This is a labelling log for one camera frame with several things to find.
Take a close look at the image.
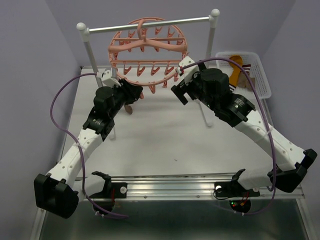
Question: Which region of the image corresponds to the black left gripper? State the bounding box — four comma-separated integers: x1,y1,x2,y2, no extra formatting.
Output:
108,78,143,118

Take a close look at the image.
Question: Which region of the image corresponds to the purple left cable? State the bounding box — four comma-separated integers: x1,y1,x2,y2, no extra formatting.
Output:
50,72,130,220

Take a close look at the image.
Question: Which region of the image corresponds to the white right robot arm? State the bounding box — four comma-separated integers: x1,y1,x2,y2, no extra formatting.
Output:
171,66,317,198

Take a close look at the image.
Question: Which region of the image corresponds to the pink round clip hanger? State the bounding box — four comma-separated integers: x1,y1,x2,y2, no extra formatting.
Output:
108,17,188,93

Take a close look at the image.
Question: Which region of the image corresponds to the white clothes rack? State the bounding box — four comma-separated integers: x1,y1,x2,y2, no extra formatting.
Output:
77,17,227,140

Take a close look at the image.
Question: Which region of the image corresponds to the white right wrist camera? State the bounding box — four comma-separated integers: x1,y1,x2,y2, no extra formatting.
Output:
175,56,200,84

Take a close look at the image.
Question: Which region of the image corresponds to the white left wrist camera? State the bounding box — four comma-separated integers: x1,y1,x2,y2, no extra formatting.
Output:
96,68,121,88

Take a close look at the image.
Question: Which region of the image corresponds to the mustard yellow sock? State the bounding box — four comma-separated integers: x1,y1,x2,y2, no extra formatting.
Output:
229,55,243,92

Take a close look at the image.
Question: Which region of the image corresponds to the brown striped sock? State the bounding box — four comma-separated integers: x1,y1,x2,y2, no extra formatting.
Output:
124,105,133,115

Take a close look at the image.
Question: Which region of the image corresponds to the purple cable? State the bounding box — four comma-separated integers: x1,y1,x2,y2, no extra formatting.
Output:
177,57,277,216
50,72,130,220

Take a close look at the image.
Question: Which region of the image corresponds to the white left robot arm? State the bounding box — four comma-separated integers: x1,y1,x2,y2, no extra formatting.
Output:
34,79,143,219

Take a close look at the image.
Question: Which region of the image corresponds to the brown sock in basket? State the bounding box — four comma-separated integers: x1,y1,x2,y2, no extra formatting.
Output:
237,64,255,92

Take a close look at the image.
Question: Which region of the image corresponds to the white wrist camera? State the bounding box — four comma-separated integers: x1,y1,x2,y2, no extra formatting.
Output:
96,68,121,88
175,56,200,84

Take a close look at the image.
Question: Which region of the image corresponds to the white plastic basket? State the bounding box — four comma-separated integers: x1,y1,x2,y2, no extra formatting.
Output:
215,51,272,100

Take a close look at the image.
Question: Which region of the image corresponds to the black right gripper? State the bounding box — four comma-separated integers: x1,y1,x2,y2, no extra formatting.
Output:
171,59,217,112

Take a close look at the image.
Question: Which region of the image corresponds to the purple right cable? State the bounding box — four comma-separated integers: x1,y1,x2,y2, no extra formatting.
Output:
177,57,277,216

